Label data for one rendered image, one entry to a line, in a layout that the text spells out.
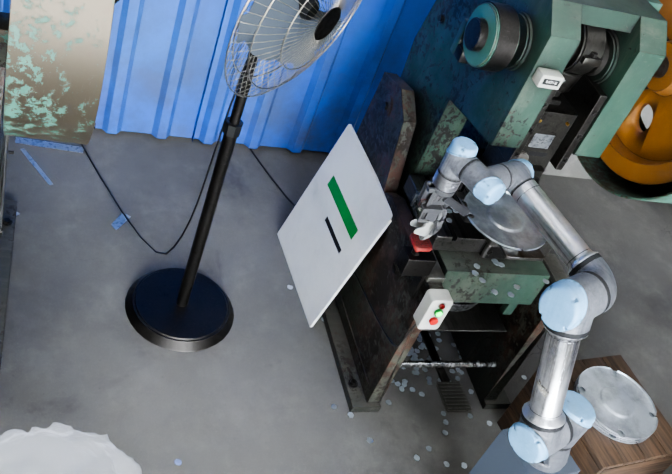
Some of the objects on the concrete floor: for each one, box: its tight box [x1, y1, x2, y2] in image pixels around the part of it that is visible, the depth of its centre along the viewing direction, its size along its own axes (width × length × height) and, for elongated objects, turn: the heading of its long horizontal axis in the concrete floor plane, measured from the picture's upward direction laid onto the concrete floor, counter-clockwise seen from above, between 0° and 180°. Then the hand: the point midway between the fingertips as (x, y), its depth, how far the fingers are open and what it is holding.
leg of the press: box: [322, 72, 445, 412], centre depth 293 cm, size 92×12×90 cm, turn 175°
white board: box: [277, 124, 393, 327], centre depth 312 cm, size 14×50×59 cm, turn 178°
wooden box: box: [497, 355, 672, 474], centre depth 290 cm, size 40×38×35 cm
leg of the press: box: [450, 254, 568, 409], centre depth 313 cm, size 92×12×90 cm, turn 175°
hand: (424, 236), depth 245 cm, fingers closed
